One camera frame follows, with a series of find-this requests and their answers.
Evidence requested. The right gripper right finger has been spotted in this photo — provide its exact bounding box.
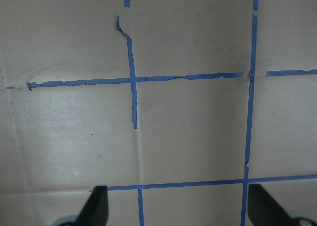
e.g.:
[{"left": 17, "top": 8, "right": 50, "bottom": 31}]
[{"left": 247, "top": 184, "right": 290, "bottom": 226}]

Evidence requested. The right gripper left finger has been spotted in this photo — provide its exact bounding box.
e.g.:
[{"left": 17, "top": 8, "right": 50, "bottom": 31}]
[{"left": 76, "top": 186, "right": 108, "bottom": 226}]

